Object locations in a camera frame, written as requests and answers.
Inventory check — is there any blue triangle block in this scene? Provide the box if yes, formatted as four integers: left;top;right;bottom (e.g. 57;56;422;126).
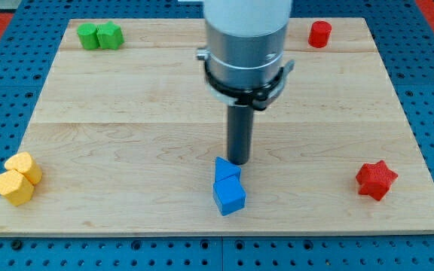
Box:
214;157;241;182

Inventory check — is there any yellow hexagon block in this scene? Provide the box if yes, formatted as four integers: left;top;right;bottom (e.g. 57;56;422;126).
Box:
0;169;35;206

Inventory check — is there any red star block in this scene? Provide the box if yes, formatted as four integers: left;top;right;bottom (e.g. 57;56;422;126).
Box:
356;160;399;201

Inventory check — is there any yellow heart block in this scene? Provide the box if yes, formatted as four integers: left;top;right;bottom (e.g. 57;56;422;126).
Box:
4;152;42;184

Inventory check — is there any red cylinder block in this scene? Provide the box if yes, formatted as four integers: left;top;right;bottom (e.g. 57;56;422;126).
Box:
308;20;332;48

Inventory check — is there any blue cube block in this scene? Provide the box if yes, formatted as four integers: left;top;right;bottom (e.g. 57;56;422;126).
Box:
213;176;246;216

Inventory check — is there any light wooden board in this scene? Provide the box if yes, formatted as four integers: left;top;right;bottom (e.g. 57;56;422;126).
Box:
0;17;434;237

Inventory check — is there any green cylinder block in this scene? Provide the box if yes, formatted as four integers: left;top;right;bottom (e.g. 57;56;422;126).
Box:
77;23;99;50

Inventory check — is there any green star block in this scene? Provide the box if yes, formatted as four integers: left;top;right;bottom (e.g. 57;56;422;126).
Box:
96;21;124;50

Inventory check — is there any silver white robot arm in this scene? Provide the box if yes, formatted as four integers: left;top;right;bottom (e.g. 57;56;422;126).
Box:
197;0;294;111

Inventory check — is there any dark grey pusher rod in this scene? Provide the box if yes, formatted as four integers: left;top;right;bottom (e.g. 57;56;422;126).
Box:
227;106;254;165

